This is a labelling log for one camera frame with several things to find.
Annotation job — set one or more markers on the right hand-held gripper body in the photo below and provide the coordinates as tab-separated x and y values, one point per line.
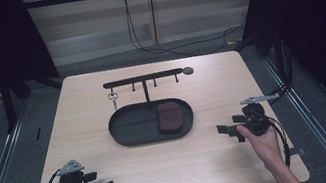
255	119

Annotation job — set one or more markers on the brown pouch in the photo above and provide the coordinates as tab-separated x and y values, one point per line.
170	118

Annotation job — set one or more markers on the black key rack with tray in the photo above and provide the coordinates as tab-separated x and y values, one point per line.
143	125

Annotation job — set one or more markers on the person's right hand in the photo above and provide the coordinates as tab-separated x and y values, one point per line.
265	146

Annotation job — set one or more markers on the black stand leg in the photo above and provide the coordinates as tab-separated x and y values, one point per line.
8	105
278	57

